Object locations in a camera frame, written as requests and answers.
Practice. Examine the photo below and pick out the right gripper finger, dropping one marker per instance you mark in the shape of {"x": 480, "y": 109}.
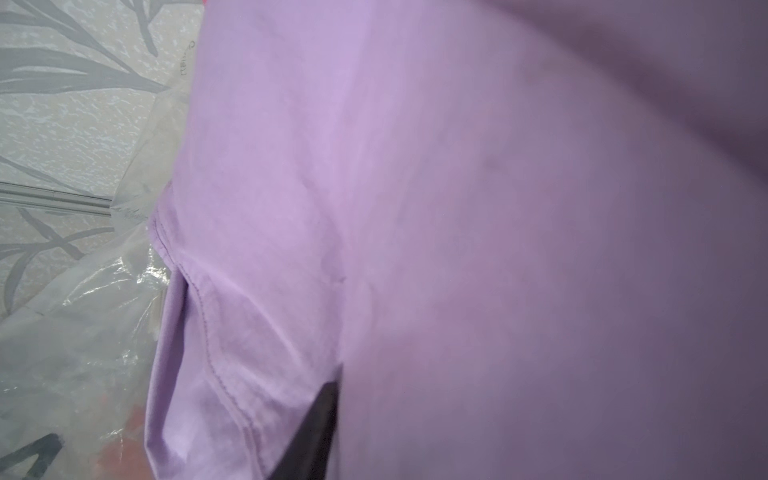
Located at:
{"x": 307, "y": 455}

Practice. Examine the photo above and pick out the clear plastic vacuum bag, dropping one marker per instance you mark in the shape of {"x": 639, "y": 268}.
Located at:
{"x": 76, "y": 359}

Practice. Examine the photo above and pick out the lilac garment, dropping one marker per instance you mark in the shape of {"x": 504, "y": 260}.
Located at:
{"x": 526, "y": 239}

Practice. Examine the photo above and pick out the pink watering can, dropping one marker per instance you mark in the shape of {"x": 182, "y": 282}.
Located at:
{"x": 124, "y": 457}

